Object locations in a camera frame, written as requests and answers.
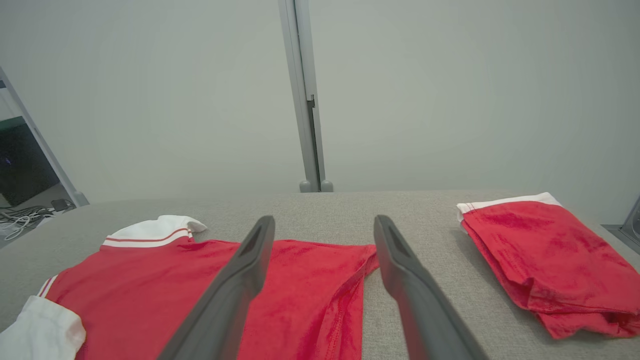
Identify black cable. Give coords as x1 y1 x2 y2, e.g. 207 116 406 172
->
0 205 56 221

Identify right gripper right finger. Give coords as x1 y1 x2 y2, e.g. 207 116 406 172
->
374 215 488 360

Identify grey slanted strut at right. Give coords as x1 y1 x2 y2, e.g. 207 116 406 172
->
620 195 640 242

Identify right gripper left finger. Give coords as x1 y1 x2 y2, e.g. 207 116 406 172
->
157 215 276 360

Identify grey bracket at left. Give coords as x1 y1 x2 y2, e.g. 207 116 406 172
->
0 67 90 207

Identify black cabinet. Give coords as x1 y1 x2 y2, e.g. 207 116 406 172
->
0 116 62 208

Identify red garment with white band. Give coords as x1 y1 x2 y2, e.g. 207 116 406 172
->
456 192 640 341

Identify grey partition post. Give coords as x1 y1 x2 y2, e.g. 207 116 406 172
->
278 0 321 193
295 0 334 193

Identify red polo shirt white collar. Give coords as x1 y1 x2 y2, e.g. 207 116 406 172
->
0 215 381 360

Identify white cable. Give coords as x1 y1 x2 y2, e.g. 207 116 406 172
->
0 214 33 242

